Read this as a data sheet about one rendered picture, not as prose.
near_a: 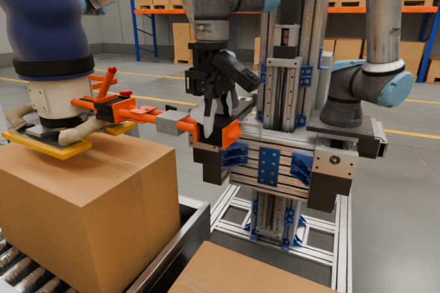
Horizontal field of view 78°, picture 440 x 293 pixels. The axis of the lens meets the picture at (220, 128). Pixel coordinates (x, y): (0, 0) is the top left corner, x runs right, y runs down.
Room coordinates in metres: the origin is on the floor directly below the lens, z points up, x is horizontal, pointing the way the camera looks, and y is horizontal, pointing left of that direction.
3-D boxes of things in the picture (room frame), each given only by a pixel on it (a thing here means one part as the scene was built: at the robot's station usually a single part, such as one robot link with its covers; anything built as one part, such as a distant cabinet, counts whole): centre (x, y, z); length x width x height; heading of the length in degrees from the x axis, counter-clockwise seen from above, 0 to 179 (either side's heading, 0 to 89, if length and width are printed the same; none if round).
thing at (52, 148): (0.82, 0.58, 1.05); 0.34 x 0.10 x 0.05; 61
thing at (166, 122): (0.68, 0.12, 1.15); 0.07 x 0.07 x 0.04; 61
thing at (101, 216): (0.90, 0.53, 0.75); 0.60 x 0.40 x 0.40; 61
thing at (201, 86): (0.63, 0.02, 1.30); 0.09 x 0.08 x 0.12; 61
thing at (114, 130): (0.99, 0.48, 1.05); 0.34 x 0.10 x 0.05; 61
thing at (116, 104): (0.78, 0.31, 1.15); 0.10 x 0.08 x 0.06; 151
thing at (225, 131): (0.61, 0.01, 1.15); 0.08 x 0.07 x 0.05; 61
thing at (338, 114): (0.99, -0.46, 1.09); 0.15 x 0.15 x 0.10
